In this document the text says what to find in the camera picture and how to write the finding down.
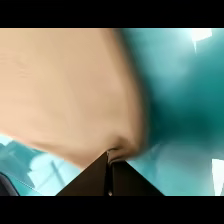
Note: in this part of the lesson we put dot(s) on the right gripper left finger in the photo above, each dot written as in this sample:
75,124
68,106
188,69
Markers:
94,180

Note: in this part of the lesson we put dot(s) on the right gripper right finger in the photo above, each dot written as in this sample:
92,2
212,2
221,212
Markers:
130,181

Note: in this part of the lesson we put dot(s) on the beige garment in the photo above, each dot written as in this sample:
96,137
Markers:
66,90

